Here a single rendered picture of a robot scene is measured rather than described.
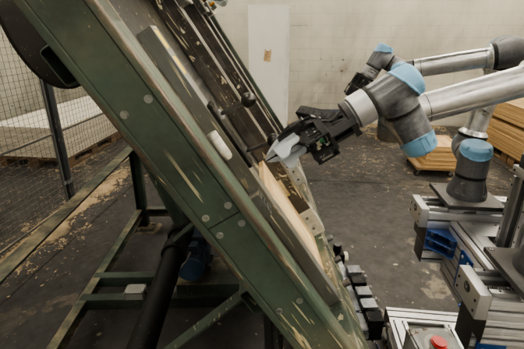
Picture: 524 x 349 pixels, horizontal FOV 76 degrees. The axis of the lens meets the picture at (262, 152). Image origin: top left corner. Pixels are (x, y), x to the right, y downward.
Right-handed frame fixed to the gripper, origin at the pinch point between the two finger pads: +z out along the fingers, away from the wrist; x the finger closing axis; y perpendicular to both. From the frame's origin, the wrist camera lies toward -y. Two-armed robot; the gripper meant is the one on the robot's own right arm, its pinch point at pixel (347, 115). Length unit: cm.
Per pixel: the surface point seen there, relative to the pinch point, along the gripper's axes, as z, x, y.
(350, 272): 49, 44, -26
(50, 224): 114, 29, 104
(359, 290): 48, 54, -28
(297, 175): 42.2, -7.8, 3.7
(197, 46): -3, 46, 66
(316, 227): 40, 40, -5
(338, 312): 42, 79, -12
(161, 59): -3, 83, 64
